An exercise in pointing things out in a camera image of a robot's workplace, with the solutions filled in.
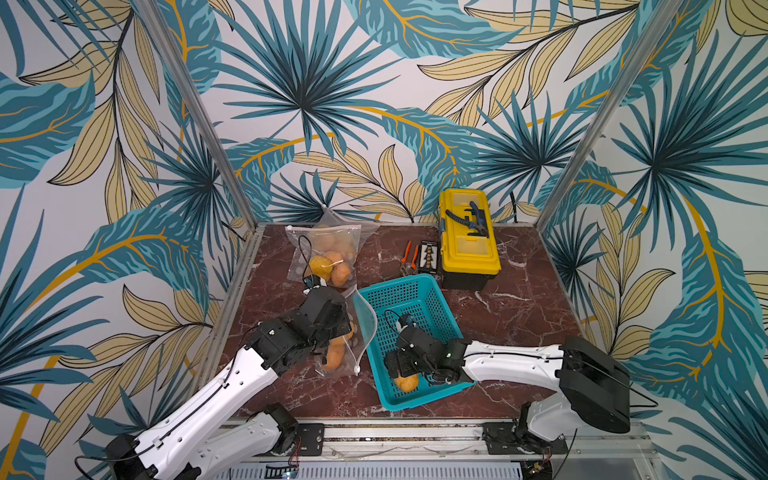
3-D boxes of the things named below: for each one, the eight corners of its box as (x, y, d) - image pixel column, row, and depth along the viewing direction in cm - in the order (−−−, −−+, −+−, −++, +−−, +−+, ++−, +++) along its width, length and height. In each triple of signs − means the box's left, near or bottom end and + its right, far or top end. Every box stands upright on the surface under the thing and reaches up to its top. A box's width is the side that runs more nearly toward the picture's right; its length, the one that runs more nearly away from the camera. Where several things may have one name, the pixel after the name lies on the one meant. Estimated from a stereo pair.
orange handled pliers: (399, 275, 107) (399, 272, 105) (402, 243, 117) (402, 239, 115) (416, 277, 107) (417, 274, 105) (418, 244, 116) (419, 241, 115)
